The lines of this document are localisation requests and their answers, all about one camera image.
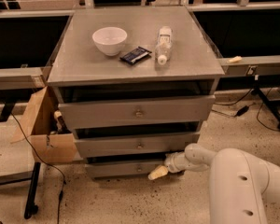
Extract white ceramic bowl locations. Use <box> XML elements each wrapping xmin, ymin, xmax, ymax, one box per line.
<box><xmin>92</xmin><ymin>27</ymin><xmax>128</xmax><ymax>56</ymax></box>

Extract clear plastic bottle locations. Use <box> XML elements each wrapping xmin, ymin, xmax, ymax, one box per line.
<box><xmin>155</xmin><ymin>26</ymin><xmax>173</xmax><ymax>65</ymax></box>

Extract black floor cable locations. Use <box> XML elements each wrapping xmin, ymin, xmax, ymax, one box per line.
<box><xmin>10</xmin><ymin>113</ymin><xmax>67</xmax><ymax>224</ymax></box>

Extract black power adapter cable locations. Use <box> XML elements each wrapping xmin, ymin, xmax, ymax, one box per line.
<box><xmin>212</xmin><ymin>89</ymin><xmax>256</xmax><ymax>118</ymax></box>

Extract grey middle drawer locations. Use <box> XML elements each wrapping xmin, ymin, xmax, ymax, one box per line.
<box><xmin>76</xmin><ymin>132</ymin><xmax>200</xmax><ymax>158</ymax></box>

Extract black table leg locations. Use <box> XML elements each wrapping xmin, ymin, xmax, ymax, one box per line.
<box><xmin>24</xmin><ymin>162</ymin><xmax>41</xmax><ymax>219</ymax></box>

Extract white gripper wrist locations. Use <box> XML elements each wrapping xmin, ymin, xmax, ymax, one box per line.
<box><xmin>148</xmin><ymin>152</ymin><xmax>188</xmax><ymax>180</ymax></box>

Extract grey drawer cabinet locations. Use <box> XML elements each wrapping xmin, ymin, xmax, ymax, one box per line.
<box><xmin>47</xmin><ymin>6</ymin><xmax>226</xmax><ymax>180</ymax></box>

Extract brown cardboard box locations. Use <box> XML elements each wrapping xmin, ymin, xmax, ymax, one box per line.
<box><xmin>11</xmin><ymin>87</ymin><xmax>77</xmax><ymax>164</ymax></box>

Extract dark blue snack packet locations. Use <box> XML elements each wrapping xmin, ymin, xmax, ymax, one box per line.
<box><xmin>120</xmin><ymin>47</ymin><xmax>151</xmax><ymax>65</ymax></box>

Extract small yellow foam piece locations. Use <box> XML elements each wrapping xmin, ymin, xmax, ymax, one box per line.
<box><xmin>228</xmin><ymin>56</ymin><xmax>242</xmax><ymax>63</ymax></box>

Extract grey bottom drawer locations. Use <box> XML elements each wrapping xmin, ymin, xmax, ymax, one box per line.
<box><xmin>85</xmin><ymin>157</ymin><xmax>163</xmax><ymax>179</ymax></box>

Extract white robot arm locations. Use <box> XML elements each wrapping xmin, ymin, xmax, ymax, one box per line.
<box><xmin>148</xmin><ymin>144</ymin><xmax>280</xmax><ymax>224</ymax></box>

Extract black stand leg right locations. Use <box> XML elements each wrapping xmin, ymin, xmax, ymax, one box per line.
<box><xmin>251</xmin><ymin>76</ymin><xmax>280</xmax><ymax>131</ymax></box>

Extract grey top drawer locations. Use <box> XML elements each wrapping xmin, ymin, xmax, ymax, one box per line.
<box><xmin>59</xmin><ymin>95</ymin><xmax>215</xmax><ymax>129</ymax></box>

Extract grey drawer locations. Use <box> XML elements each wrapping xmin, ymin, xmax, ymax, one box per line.
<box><xmin>59</xmin><ymin>95</ymin><xmax>215</xmax><ymax>129</ymax></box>
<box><xmin>76</xmin><ymin>132</ymin><xmax>200</xmax><ymax>158</ymax></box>
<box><xmin>85</xmin><ymin>157</ymin><xmax>163</xmax><ymax>179</ymax></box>

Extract wall power outlet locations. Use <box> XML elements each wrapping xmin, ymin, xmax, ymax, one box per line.
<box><xmin>246</xmin><ymin>66</ymin><xmax>257</xmax><ymax>76</ymax></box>

